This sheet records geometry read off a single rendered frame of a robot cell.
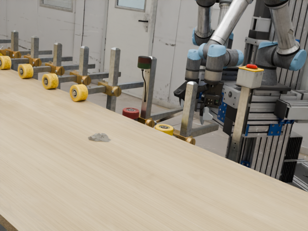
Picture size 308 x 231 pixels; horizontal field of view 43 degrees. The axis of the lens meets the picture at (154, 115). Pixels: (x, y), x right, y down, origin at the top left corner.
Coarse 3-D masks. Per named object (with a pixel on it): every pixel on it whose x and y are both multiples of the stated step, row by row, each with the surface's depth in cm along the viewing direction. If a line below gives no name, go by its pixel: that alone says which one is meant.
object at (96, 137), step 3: (93, 135) 149; (96, 135) 149; (99, 135) 149; (102, 135) 151; (105, 135) 148; (90, 138) 147; (93, 138) 147; (96, 138) 147; (99, 138) 148; (102, 138) 148; (105, 138) 148; (108, 138) 149; (105, 141) 147; (108, 141) 148
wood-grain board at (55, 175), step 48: (0, 96) 187; (48, 96) 196; (0, 144) 134; (48, 144) 139; (96, 144) 144; (144, 144) 149; (192, 144) 155; (0, 192) 105; (48, 192) 108; (96, 192) 111; (144, 192) 114; (192, 192) 117; (240, 192) 120; (288, 192) 124
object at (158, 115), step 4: (176, 108) 217; (180, 108) 217; (156, 112) 205; (160, 112) 206; (164, 112) 206; (168, 112) 208; (172, 112) 211; (176, 112) 213; (152, 116) 199; (156, 116) 202; (160, 116) 204; (164, 116) 206; (136, 120) 191
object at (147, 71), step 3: (141, 57) 177; (144, 57) 178; (147, 57) 178; (150, 57) 180; (144, 63) 177; (147, 63) 178; (141, 69) 180; (147, 69) 183; (150, 69) 182; (147, 72) 183; (144, 81) 183; (144, 96) 186; (144, 99) 186
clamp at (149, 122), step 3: (138, 117) 191; (141, 117) 190; (138, 120) 191; (141, 120) 190; (144, 120) 188; (147, 120) 189; (150, 120) 188; (153, 120) 190; (144, 123) 189; (147, 123) 188; (150, 123) 188; (153, 123) 190; (150, 126) 189; (153, 126) 191
